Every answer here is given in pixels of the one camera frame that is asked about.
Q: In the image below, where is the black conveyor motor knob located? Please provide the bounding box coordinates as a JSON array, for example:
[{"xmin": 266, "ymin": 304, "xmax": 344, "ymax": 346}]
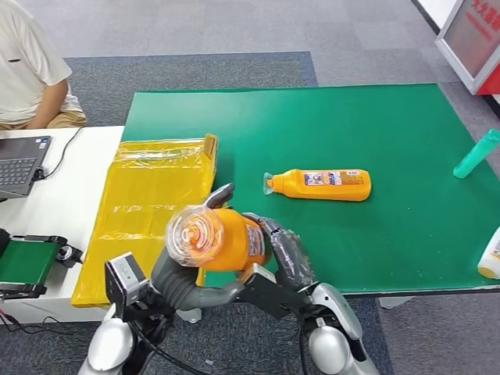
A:
[{"xmin": 56, "ymin": 245, "xmax": 84, "ymax": 270}]

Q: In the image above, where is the orange bottle with clear cap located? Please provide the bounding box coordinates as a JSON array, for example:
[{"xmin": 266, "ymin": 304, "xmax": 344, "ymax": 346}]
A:
[
  {"xmin": 164, "ymin": 205, "xmax": 275, "ymax": 274},
  {"xmin": 262, "ymin": 168, "xmax": 372, "ymax": 202}
]

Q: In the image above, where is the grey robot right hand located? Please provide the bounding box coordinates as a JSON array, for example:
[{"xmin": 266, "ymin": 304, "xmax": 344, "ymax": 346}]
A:
[{"xmin": 242, "ymin": 212, "xmax": 315, "ymax": 292}]

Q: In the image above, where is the person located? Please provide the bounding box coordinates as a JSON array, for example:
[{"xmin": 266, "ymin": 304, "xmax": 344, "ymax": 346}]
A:
[{"xmin": 0, "ymin": 0, "xmax": 87, "ymax": 131}]

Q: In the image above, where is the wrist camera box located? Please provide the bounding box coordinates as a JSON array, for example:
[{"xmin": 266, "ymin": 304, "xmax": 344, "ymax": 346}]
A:
[
  {"xmin": 104, "ymin": 252, "xmax": 152, "ymax": 318},
  {"xmin": 234, "ymin": 262, "xmax": 314, "ymax": 321}
]

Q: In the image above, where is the black laptop cable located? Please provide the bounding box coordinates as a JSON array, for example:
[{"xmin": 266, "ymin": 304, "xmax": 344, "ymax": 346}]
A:
[{"xmin": 32, "ymin": 127, "xmax": 83, "ymax": 182}]

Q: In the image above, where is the yellow plastic wrapped box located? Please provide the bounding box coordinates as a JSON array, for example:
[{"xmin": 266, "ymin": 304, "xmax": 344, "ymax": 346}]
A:
[{"xmin": 70, "ymin": 133, "xmax": 219, "ymax": 309}]

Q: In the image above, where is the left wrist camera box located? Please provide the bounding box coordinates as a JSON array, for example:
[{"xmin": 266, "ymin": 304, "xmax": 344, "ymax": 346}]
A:
[{"xmin": 104, "ymin": 252, "xmax": 152, "ymax": 318}]

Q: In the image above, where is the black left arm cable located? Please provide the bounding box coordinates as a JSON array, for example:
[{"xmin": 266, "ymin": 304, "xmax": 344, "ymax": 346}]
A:
[{"xmin": 128, "ymin": 320, "xmax": 213, "ymax": 375}]

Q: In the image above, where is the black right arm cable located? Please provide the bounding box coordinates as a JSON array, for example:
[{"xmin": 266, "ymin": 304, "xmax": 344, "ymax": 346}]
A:
[{"xmin": 297, "ymin": 316, "xmax": 312, "ymax": 375}]

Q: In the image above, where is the small green belt conveyor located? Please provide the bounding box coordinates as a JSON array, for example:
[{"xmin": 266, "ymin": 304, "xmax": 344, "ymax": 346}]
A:
[{"xmin": 0, "ymin": 229, "xmax": 69, "ymax": 302}]

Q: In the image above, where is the dark grey laptop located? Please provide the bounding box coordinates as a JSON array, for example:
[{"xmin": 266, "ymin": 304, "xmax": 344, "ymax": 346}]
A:
[{"xmin": 0, "ymin": 135, "xmax": 53, "ymax": 201}]

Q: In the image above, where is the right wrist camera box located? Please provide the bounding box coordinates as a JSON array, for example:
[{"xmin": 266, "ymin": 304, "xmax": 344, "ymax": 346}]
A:
[{"xmin": 234, "ymin": 262, "xmax": 314, "ymax": 321}]

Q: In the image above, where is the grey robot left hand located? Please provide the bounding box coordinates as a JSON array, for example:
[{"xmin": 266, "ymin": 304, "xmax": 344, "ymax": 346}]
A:
[{"xmin": 150, "ymin": 183, "xmax": 246, "ymax": 313}]

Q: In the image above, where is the black floor cable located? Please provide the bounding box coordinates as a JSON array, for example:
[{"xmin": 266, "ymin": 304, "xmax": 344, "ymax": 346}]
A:
[{"xmin": 0, "ymin": 309, "xmax": 77, "ymax": 338}]

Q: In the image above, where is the teal green plastic bottle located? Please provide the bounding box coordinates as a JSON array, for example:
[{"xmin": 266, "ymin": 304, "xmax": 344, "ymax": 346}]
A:
[{"xmin": 452, "ymin": 128, "xmax": 500, "ymax": 180}]

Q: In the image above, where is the green table mat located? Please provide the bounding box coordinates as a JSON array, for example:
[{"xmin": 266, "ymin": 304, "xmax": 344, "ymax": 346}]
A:
[{"xmin": 121, "ymin": 83, "xmax": 500, "ymax": 297}]

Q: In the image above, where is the white bottle with yellow base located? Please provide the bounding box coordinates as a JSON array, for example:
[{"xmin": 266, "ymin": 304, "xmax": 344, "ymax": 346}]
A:
[{"xmin": 477, "ymin": 225, "xmax": 500, "ymax": 281}]

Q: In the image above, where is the white table foot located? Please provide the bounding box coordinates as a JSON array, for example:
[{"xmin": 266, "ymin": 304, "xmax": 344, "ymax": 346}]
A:
[
  {"xmin": 378, "ymin": 295, "xmax": 416, "ymax": 310},
  {"xmin": 176, "ymin": 308, "xmax": 203, "ymax": 325}
]

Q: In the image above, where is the red white display stand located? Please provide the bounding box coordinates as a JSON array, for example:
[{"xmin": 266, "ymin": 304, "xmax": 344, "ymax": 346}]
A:
[{"xmin": 434, "ymin": 0, "xmax": 500, "ymax": 98}]

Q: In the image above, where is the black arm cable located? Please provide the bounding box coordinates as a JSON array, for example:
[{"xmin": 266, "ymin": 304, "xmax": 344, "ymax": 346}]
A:
[
  {"xmin": 297, "ymin": 316, "xmax": 312, "ymax": 375},
  {"xmin": 128, "ymin": 320, "xmax": 213, "ymax": 375}
]

